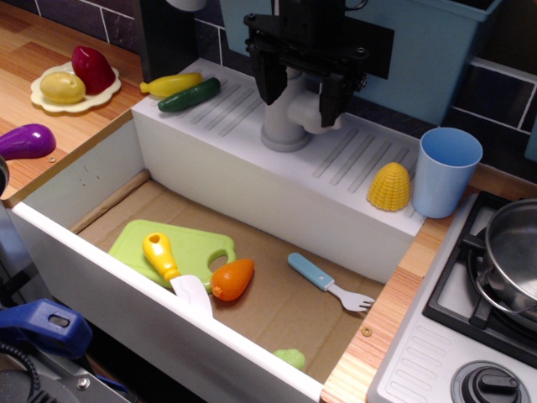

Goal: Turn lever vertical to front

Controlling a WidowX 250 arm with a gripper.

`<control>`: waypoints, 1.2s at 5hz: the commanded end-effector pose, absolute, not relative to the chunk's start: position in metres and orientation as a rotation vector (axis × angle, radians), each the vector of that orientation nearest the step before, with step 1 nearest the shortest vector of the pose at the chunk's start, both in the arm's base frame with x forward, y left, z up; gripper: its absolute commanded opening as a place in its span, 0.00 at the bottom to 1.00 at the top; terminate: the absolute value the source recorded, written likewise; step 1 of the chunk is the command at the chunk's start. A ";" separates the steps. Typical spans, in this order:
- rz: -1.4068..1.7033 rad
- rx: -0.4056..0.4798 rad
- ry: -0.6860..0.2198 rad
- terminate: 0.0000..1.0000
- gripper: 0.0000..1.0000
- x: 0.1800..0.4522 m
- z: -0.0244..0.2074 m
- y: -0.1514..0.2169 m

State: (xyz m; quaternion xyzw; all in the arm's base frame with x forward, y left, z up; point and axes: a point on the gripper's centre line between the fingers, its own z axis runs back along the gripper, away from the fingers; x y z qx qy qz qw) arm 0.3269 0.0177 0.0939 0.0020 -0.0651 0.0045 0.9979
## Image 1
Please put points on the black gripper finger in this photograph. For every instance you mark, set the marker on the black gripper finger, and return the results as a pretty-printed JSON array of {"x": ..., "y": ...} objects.
[
  {"x": 336, "y": 93},
  {"x": 270, "y": 75}
]

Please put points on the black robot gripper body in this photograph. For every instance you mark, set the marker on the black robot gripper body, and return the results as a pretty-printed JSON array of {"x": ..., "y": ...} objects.
[{"x": 309, "y": 36}]

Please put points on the grey toy faucet with lever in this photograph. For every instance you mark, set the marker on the grey toy faucet with lever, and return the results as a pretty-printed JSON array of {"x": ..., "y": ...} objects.
[{"x": 291, "y": 120}]

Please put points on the green toy cucumber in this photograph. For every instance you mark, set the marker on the green toy cucumber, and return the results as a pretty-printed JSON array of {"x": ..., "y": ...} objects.
[{"x": 191, "y": 97}]

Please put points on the yellow toy squash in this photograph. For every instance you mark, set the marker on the yellow toy squash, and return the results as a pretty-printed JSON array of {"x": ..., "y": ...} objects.
[{"x": 167, "y": 86}]

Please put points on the teal plastic bin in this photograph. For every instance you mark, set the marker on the teal plastic bin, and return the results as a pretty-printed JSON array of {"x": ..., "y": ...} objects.
[{"x": 417, "y": 50}]

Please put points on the yellow toy corn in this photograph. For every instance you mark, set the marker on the yellow toy corn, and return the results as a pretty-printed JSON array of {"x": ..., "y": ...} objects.
[{"x": 391, "y": 188}]

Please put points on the light blue plastic cup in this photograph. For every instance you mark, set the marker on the light blue plastic cup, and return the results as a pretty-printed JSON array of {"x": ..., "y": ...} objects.
[{"x": 446, "y": 162}]

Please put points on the red toy pepper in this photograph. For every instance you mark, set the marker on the red toy pepper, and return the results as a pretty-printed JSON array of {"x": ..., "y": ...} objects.
[{"x": 92, "y": 67}]

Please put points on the green toy cutting board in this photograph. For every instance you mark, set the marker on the green toy cutting board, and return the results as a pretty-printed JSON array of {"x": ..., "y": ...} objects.
[{"x": 193, "y": 250}]

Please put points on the white toy sink unit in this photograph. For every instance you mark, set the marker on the white toy sink unit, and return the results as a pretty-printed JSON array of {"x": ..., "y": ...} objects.
[{"x": 314, "y": 198}]

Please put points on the yellow toy potato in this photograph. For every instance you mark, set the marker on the yellow toy potato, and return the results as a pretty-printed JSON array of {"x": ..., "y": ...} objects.
[{"x": 63, "y": 88}]

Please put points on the orange toy carrot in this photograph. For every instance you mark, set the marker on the orange toy carrot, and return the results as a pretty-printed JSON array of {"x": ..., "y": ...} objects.
[{"x": 232, "y": 279}]

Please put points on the purple toy eggplant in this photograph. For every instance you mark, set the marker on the purple toy eggplant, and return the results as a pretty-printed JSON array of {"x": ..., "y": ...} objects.
[{"x": 30, "y": 141}]

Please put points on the silver metal pot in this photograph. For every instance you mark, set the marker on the silver metal pot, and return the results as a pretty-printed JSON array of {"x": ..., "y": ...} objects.
[{"x": 507, "y": 279}]

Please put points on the light green toy lettuce piece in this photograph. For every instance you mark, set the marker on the light green toy lettuce piece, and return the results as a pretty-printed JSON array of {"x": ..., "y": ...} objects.
[{"x": 291, "y": 356}]

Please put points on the grey toy stove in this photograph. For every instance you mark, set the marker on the grey toy stove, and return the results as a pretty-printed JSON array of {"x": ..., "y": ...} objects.
[{"x": 450, "y": 324}]

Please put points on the black stove knob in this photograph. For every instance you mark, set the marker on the black stove knob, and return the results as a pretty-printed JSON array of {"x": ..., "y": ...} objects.
[{"x": 487, "y": 382}]

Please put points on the blue clamp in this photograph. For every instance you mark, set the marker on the blue clamp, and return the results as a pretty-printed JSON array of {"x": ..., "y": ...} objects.
[{"x": 49, "y": 326}]

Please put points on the yellow handled toy knife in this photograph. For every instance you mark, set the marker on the yellow handled toy knife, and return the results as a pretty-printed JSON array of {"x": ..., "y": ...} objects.
[{"x": 188, "y": 288}]

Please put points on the blue handled toy fork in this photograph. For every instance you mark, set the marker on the blue handled toy fork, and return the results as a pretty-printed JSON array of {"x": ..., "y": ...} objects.
[{"x": 351, "y": 301}]

